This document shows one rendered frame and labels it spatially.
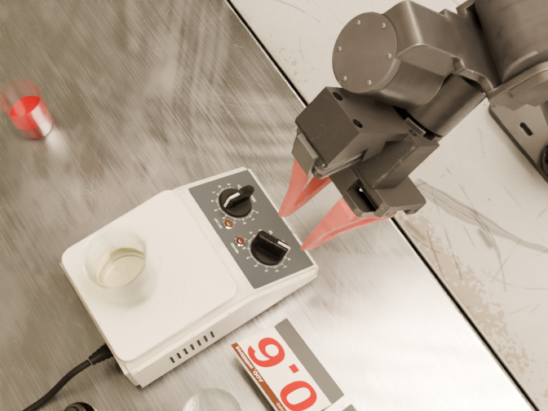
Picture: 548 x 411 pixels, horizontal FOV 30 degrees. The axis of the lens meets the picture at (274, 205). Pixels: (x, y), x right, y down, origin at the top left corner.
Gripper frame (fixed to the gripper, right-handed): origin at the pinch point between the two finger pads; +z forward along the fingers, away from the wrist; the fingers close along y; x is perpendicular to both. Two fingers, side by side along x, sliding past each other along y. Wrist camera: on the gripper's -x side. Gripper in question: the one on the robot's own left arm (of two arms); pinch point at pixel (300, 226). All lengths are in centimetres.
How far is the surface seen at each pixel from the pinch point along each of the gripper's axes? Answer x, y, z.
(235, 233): 3.2, -5.1, 8.0
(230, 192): 4.8, -9.1, 7.0
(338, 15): 21.9, -22.1, -5.5
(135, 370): -6.3, 1.3, 18.1
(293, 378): 4.8, 8.3, 12.3
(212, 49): 13.5, -26.1, 4.7
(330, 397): 7.1, 11.3, 11.6
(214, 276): -1.6, -1.7, 9.0
